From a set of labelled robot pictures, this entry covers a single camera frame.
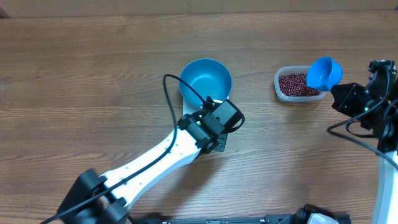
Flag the clear plastic bean container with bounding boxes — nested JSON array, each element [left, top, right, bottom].
[[274, 66, 326, 103]]

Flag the red beans in container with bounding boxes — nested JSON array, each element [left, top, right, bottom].
[[278, 73, 320, 96]]

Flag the white digital kitchen scale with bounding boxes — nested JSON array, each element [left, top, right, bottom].
[[182, 98, 223, 114]]

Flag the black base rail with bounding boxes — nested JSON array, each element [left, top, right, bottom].
[[127, 203, 352, 224]]

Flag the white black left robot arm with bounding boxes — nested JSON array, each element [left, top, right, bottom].
[[45, 98, 245, 223]]

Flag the blue plastic measuring scoop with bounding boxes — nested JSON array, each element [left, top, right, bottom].
[[307, 57, 343, 91]]

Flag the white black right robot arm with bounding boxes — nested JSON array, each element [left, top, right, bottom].
[[327, 60, 397, 223]]

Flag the blue metal bowl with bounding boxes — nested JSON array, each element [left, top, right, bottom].
[[180, 58, 233, 101]]

